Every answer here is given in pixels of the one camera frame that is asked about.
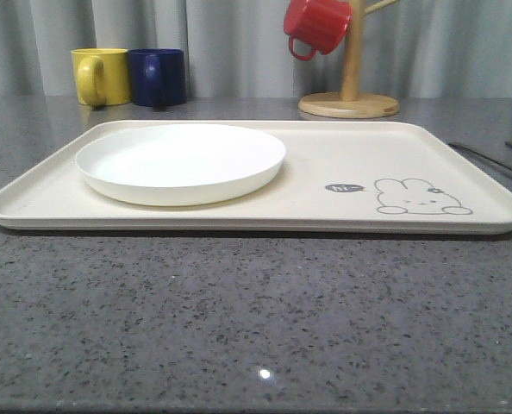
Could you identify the grey pleated curtain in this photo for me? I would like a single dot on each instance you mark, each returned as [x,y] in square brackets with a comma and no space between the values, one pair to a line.
[239,49]

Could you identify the silver metal chopstick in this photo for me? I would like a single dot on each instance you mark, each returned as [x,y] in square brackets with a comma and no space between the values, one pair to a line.
[475,152]

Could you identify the red ribbed mug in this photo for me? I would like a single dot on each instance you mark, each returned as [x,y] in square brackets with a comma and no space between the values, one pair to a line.
[316,26]

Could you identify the navy blue mug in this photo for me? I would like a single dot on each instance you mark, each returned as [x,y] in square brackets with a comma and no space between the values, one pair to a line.
[157,76]

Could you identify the yellow mug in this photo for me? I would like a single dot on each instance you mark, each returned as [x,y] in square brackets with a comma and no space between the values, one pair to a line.
[101,76]

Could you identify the wooden mug tree stand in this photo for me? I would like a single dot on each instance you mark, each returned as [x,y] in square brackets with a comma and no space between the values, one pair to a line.
[349,102]

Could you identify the cream rabbit print tray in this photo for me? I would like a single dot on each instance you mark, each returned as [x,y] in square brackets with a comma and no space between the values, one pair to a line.
[384,177]

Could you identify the white round plate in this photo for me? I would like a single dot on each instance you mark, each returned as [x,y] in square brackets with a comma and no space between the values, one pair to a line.
[181,164]

